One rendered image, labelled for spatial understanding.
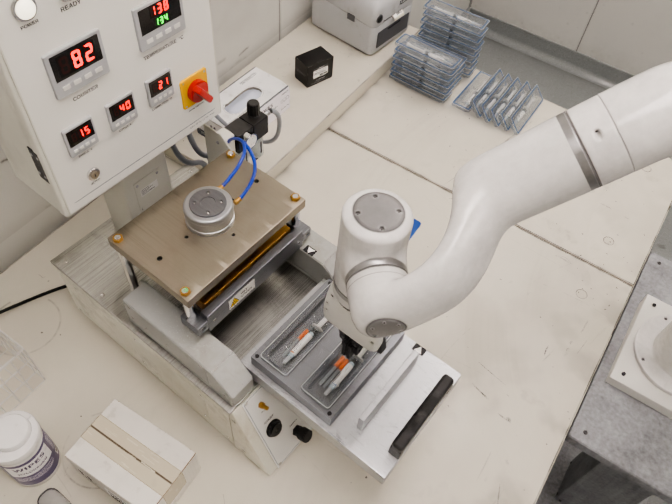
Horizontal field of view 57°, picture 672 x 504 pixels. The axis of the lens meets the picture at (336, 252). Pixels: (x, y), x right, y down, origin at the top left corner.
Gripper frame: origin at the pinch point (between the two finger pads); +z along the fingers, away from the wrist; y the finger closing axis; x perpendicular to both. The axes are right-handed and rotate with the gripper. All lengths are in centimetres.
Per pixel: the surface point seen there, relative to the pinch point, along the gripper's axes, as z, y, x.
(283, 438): 25.0, 4.1, 11.1
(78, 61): -34, 42, 8
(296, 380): 5.2, 4.1, 8.3
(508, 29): 97, 75, -246
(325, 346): 5.1, 4.4, 0.7
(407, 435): 3.6, -14.6, 4.9
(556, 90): 104, 36, -228
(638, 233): 29, -28, -85
